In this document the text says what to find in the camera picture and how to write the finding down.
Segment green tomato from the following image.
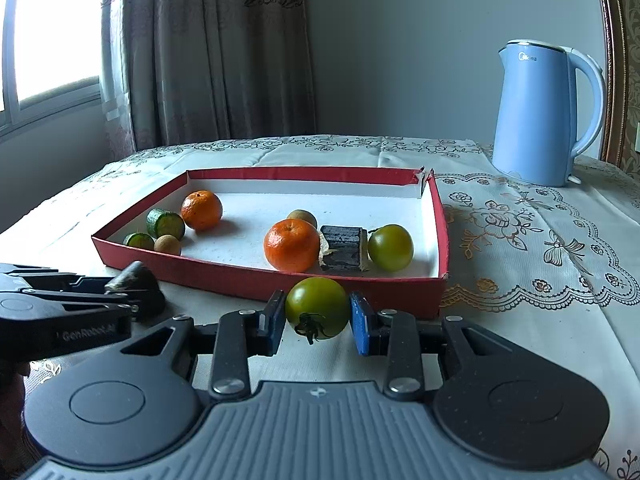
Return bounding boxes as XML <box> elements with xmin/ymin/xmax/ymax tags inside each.
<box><xmin>368</xmin><ymin>224</ymin><xmax>413</xmax><ymax>272</ymax></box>
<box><xmin>285</xmin><ymin>276</ymin><xmax>352</xmax><ymax>344</ymax></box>

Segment dark sugarcane piece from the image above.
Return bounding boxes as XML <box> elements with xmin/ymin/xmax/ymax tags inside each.
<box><xmin>104</xmin><ymin>261</ymin><xmax>166</xmax><ymax>322</ymax></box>
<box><xmin>319</xmin><ymin>226</ymin><xmax>368</xmax><ymax>272</ymax></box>

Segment orange mandarin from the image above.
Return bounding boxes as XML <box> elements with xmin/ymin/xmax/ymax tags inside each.
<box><xmin>180</xmin><ymin>190</ymin><xmax>222</xmax><ymax>232</ymax></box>
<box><xmin>262</xmin><ymin>219</ymin><xmax>320</xmax><ymax>273</ymax></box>

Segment brown longan fruit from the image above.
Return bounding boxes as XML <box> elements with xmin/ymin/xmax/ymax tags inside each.
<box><xmin>154</xmin><ymin>234</ymin><xmax>182</xmax><ymax>256</ymax></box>
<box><xmin>288</xmin><ymin>209</ymin><xmax>318</xmax><ymax>229</ymax></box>

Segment green cucumber piece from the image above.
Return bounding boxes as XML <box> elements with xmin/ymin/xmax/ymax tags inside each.
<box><xmin>145</xmin><ymin>208</ymin><xmax>186</xmax><ymax>240</ymax></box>
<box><xmin>122</xmin><ymin>232</ymin><xmax>155</xmax><ymax>250</ymax></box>

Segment red shallow cardboard box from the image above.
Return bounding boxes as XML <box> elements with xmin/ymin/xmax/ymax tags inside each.
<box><xmin>92</xmin><ymin>167</ymin><xmax>448</xmax><ymax>318</ymax></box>

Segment white lace patterned tablecloth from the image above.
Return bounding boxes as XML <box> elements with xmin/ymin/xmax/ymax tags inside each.
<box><xmin>1</xmin><ymin>136</ymin><xmax>639</xmax><ymax>479</ymax></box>

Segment brown patterned curtain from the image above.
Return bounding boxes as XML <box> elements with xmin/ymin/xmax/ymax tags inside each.
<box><xmin>101</xmin><ymin>0</ymin><xmax>317</xmax><ymax>159</ymax></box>

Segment window frame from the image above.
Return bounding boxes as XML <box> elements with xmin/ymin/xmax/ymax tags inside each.
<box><xmin>1</xmin><ymin>0</ymin><xmax>102</xmax><ymax>136</ymax></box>

